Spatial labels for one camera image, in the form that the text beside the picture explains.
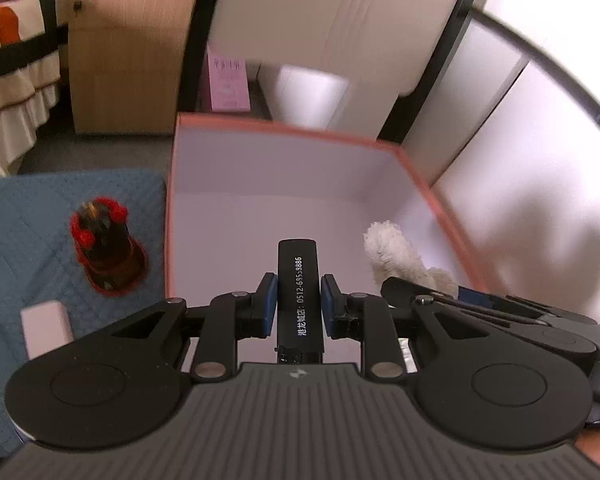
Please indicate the blue quilted mat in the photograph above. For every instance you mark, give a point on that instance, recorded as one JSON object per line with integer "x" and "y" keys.
{"x": 20, "y": 240}

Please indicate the striped bedspread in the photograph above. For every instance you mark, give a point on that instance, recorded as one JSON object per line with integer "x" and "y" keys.
{"x": 15, "y": 60}

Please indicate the black rectangular stick white print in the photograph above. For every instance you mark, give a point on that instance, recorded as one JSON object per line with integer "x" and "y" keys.
{"x": 300, "y": 270}

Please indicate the wooden cabinet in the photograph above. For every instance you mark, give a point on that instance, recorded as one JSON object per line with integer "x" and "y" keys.
{"x": 125, "y": 60}

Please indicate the keys in cabinet lock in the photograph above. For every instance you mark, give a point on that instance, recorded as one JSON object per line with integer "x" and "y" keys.
{"x": 81, "y": 0}

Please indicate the orange cardboard box white inside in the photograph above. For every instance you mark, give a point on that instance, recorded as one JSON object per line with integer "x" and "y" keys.
{"x": 260, "y": 200}

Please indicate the black and red figurine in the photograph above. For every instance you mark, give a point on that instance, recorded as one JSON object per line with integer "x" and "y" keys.
{"x": 107, "y": 250}

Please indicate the person's right hand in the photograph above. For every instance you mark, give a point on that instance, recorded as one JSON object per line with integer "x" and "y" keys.
{"x": 597, "y": 447}

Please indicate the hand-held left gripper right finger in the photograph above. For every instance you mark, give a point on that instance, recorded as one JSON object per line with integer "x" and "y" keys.
{"x": 330, "y": 305}

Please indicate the white chair black frame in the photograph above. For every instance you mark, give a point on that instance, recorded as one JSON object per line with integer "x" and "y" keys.
{"x": 340, "y": 20}

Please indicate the small white box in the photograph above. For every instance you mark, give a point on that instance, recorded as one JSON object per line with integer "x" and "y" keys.
{"x": 47, "y": 327}

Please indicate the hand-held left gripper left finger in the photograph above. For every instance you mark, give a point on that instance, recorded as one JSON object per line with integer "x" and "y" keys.
{"x": 268, "y": 305}

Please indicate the white plush toy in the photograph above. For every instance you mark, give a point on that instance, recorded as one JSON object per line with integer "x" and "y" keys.
{"x": 395, "y": 255}

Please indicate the white container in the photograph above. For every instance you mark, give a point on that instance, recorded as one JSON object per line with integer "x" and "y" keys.
{"x": 310, "y": 97}

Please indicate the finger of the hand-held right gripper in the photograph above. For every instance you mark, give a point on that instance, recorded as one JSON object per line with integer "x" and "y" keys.
{"x": 475, "y": 296}
{"x": 400, "y": 289}

